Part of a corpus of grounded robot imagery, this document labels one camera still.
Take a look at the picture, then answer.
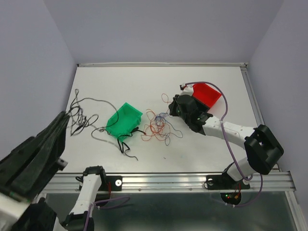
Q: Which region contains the black ribbon cable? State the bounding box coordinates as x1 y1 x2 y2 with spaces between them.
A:
116 127 147 161

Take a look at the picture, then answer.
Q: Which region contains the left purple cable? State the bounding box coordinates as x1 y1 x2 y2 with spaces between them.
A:
81 196 131 231

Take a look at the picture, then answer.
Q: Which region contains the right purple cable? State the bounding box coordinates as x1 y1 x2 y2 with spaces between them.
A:
185 81 263 209

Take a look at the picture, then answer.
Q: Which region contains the black thin wire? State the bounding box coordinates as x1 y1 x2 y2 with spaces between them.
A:
69 89 121 150

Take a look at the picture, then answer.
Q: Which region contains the purple cable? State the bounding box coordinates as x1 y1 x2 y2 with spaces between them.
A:
81 196 131 231
185 81 263 209

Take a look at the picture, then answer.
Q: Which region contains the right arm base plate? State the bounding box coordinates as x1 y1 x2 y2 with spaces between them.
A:
203 170 250 190

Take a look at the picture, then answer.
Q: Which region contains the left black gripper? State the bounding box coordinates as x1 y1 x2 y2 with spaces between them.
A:
0 96 74 204

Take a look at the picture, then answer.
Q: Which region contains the green plastic bin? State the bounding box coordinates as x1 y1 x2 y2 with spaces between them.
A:
105 103 142 142

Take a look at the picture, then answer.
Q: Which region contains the red and black bin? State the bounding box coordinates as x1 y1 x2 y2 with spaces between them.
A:
192 83 222 112

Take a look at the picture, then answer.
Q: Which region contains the front aluminium rail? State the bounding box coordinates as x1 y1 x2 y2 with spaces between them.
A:
42 169 296 193

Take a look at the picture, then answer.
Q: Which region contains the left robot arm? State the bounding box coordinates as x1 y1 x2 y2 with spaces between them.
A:
0 112 107 231

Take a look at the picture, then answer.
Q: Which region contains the aluminium rail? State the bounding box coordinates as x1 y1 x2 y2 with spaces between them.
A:
239 67 265 140
42 169 296 193

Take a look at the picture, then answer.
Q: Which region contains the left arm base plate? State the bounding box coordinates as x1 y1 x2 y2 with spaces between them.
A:
98 175 123 192

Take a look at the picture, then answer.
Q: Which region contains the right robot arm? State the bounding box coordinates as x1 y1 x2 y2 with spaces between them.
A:
169 95 284 189

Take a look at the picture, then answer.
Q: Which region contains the right aluminium rail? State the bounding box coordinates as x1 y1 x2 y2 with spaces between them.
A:
239 67 265 140

